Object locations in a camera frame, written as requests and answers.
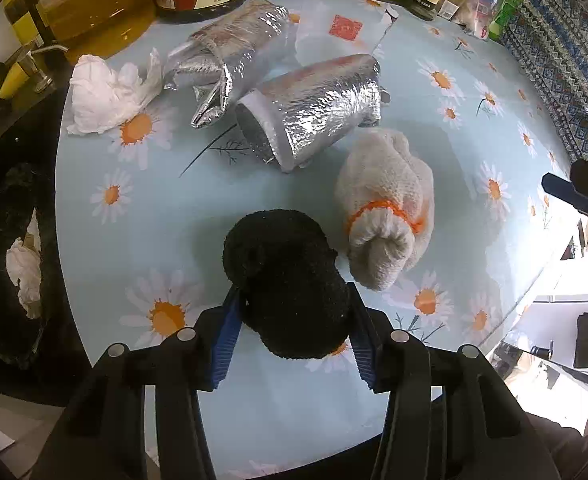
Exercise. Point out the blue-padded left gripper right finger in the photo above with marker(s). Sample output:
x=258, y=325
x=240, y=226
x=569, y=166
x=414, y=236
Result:
x=449, y=415

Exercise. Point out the blue patterned cloth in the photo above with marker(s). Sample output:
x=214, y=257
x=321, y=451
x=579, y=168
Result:
x=549, y=39

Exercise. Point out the beige sock orange band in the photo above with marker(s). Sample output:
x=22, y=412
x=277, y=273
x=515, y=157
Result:
x=387, y=196

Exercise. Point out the large cooking oil jug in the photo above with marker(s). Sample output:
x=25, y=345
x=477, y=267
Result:
x=97, y=27

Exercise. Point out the yellow sponge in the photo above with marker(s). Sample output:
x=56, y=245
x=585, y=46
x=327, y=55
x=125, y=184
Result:
x=15, y=80

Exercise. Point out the white tissue in bin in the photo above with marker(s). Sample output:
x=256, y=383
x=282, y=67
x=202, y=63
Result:
x=23, y=261

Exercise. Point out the white tissue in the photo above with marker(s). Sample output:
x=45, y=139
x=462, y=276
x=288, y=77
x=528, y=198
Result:
x=103, y=99
x=23, y=261

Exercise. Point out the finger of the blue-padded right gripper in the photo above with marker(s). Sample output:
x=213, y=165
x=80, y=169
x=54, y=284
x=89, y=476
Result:
x=573, y=191

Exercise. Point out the black kitchen sink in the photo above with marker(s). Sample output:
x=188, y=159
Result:
x=34, y=139

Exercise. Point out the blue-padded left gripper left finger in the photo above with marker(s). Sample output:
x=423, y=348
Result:
x=100, y=434

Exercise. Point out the daisy pattern table cover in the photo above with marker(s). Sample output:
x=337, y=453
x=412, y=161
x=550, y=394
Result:
x=142, y=217

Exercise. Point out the black trash bin bag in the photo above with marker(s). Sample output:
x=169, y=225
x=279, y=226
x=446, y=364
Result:
x=41, y=359

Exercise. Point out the silver foil insulated bag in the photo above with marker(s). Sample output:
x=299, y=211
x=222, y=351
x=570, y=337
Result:
x=223, y=60

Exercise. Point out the black sock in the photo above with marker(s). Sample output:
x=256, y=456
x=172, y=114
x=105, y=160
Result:
x=290, y=291

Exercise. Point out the chrome soap dispenser pump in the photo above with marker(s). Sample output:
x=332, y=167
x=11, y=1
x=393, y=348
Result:
x=27, y=61

